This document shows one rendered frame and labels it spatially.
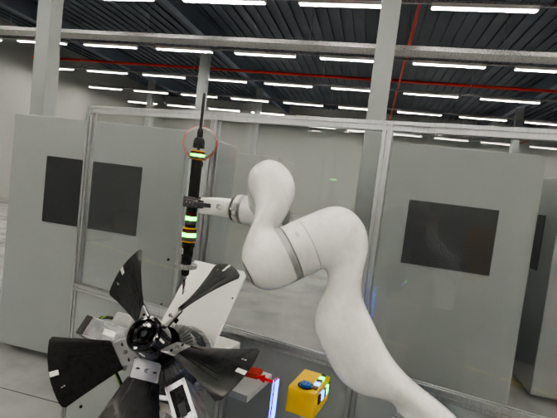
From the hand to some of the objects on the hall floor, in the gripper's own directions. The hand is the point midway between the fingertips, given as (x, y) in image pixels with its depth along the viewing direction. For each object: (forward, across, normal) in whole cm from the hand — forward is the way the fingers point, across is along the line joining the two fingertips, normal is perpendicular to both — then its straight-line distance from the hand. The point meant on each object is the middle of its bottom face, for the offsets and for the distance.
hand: (193, 201), depth 130 cm
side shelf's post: (+12, -55, +165) cm, 174 cm away
